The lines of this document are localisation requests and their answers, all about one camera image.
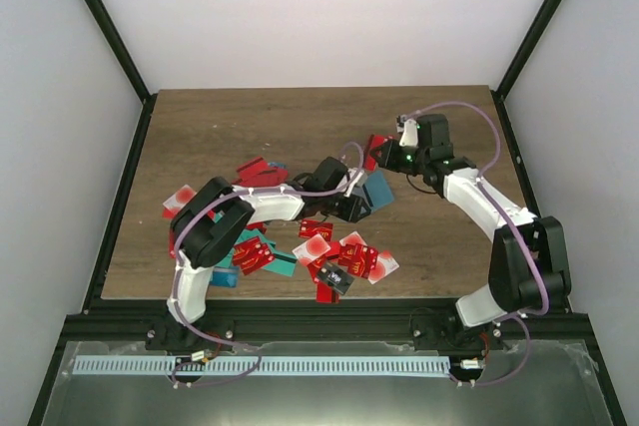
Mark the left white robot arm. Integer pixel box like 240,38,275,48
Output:
167,157,365,350

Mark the teal card with stripe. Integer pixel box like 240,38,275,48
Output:
263,249,297,277

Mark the black frame post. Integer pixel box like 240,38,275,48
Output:
84,0,153,104
492,0,563,102

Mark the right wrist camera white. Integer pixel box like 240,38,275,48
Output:
396,116,419,148

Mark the black frame post right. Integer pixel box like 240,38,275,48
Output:
492,0,563,102

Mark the black frame post left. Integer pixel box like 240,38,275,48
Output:
84,0,153,104

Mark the white red circle card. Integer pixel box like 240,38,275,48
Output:
293,233,330,266

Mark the small black card lower centre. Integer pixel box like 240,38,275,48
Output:
317,262,354,295

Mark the red striped card table edge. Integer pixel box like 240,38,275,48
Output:
316,282,339,304

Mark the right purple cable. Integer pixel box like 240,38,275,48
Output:
411,100,553,388

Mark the red gold card right pile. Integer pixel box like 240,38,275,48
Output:
337,243,378,278

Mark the white red card left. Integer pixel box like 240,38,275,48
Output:
163,185,197,214

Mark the red VIP card centre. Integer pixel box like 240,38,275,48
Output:
299,218,333,241

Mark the white red card right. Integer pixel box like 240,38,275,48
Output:
368,250,399,284

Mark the red card top pile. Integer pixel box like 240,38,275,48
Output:
236,157,269,181

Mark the red card black stripe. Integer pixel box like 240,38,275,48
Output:
363,134,396,173

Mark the teal leather card holder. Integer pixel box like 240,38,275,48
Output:
352,170,394,210

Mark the light blue slotted cable duct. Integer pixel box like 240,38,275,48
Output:
72,355,450,378

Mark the blue card front left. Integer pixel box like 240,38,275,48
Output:
210,266,239,288

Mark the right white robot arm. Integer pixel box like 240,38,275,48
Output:
369,114,572,349

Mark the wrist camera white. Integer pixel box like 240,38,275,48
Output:
339,168,367,198
396,116,419,148

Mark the purple cable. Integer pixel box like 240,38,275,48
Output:
411,100,553,388
169,141,368,390

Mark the red gold card pile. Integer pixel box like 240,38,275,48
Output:
232,237,276,275
337,243,378,278

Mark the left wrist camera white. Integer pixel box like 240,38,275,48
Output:
339,168,367,198

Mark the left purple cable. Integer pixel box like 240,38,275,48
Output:
169,141,368,390

